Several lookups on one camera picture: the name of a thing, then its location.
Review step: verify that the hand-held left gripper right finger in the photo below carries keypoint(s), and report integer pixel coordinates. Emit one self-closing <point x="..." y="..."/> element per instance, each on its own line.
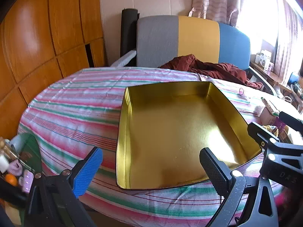
<point x="213" y="170"/>

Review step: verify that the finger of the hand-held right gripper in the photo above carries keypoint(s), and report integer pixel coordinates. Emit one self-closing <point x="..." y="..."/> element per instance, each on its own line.
<point x="284" y="163"/>
<point x="291" y="121"/>

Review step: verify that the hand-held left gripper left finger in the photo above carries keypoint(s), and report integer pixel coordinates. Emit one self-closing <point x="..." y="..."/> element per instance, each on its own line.
<point x="87" y="170"/>

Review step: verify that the maroon and gold tin box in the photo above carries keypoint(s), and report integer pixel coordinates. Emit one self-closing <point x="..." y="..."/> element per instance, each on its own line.
<point x="177" y="127"/>

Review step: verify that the pink cardboard box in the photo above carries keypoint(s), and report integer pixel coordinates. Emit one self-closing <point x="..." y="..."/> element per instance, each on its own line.
<point x="267" y="118"/>

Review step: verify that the green edged packet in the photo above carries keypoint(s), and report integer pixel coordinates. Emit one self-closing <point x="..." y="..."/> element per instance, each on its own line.
<point x="269" y="105"/>

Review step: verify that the person's dark red clothing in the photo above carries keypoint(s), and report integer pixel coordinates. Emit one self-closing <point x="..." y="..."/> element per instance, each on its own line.
<point x="287" y="198"/>

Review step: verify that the blue metal chair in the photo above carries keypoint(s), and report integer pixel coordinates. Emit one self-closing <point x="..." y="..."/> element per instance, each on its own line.
<point x="294" y="78"/>

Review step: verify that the wooden desk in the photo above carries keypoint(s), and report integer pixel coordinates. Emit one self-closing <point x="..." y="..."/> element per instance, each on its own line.
<point x="272" y="74"/>

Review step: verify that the small purple box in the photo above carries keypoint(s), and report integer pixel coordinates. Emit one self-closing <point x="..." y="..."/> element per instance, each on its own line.
<point x="269" y="67"/>

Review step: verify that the small pink clip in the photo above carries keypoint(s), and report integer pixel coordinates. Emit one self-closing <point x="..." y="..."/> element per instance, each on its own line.
<point x="241" y="91"/>

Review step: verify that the striped blanket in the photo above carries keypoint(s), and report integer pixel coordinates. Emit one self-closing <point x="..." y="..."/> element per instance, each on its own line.
<point x="71" y="104"/>

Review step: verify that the tall white box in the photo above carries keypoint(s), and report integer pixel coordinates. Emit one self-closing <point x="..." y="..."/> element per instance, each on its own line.
<point x="265" y="56"/>

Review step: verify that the small white box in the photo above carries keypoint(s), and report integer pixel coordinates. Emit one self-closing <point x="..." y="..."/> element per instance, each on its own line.
<point x="258" y="58"/>

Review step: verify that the small orange fruit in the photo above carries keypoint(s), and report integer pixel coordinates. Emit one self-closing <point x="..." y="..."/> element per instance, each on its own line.
<point x="11" y="179"/>

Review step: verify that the white cylinder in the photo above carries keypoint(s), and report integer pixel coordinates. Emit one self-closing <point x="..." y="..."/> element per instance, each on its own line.
<point x="3" y="163"/>

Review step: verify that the dark red jacket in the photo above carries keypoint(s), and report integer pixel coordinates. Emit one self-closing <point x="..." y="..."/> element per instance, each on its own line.
<point x="213" y="71"/>

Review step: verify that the pink patterned curtain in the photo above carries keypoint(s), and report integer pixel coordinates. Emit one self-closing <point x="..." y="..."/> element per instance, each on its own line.
<point x="287" y="28"/>
<point x="213" y="0"/>

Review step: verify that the window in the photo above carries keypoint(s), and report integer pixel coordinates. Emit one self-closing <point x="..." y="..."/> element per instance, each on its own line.
<point x="260" y="9"/>

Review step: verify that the grey yellow blue chair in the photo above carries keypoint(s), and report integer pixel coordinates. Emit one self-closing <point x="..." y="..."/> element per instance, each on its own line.
<point x="196" y="37"/>

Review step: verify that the wooden wardrobe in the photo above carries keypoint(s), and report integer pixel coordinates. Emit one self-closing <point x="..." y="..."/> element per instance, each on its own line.
<point x="35" y="40"/>

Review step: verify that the black rolled mat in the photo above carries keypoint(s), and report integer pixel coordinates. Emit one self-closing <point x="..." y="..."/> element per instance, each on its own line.
<point x="127" y="33"/>

